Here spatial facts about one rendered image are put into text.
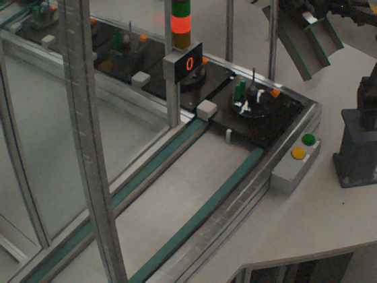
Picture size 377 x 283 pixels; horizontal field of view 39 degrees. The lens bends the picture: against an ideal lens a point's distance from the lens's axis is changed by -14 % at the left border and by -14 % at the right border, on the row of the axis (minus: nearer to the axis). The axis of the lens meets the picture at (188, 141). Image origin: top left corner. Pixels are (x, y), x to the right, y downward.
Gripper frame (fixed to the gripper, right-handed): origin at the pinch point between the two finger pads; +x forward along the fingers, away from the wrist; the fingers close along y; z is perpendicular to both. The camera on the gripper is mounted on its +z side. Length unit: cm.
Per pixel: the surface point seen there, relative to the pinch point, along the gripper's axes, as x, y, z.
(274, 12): 12.1, 11.3, -4.1
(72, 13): -50, 109, 33
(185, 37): 7, 51, 0
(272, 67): 18.2, 10.1, -25.8
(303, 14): 7.7, 1.5, -6.1
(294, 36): 14.6, 0.3, -16.4
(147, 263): -10, 86, -44
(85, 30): -48, 107, 30
